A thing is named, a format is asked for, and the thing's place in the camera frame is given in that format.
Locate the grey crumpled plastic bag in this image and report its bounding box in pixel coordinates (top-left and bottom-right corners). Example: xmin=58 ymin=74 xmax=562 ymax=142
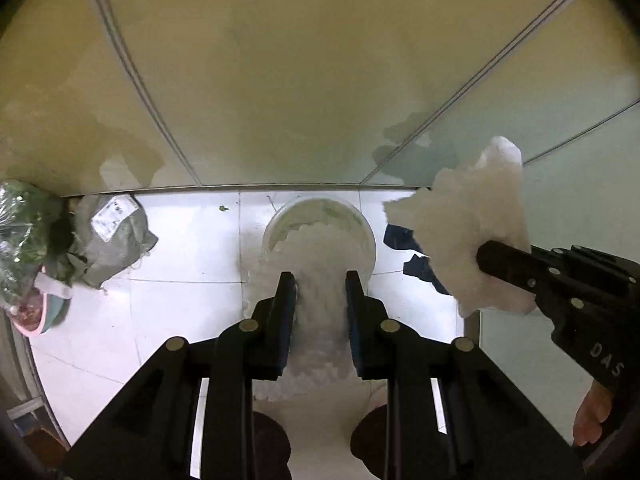
xmin=67 ymin=194 xmax=158 ymax=289

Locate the white plastic trash bucket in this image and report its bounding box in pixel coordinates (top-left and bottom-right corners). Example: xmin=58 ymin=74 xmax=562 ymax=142
xmin=262 ymin=195 xmax=378 ymax=282

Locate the clear bag with greens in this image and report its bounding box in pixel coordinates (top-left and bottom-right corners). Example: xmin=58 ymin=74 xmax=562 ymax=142
xmin=1 ymin=180 xmax=74 ymax=314

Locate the right hand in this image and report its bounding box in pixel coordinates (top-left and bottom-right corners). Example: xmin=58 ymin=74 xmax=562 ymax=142
xmin=573 ymin=382 xmax=613 ymax=446

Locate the pink and green bowl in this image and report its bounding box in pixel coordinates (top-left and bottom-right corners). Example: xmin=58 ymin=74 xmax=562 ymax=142
xmin=8 ymin=272 xmax=73 ymax=338

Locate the white tissue wad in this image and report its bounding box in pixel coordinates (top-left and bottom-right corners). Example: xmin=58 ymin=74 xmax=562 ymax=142
xmin=242 ymin=221 xmax=364 ymax=403

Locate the dark blue cloth scrap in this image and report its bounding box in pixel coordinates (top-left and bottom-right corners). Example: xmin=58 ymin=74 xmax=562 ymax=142
xmin=383 ymin=224 xmax=449 ymax=296

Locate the white tissue paper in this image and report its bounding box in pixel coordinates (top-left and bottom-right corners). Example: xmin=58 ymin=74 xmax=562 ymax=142
xmin=384 ymin=136 xmax=536 ymax=318

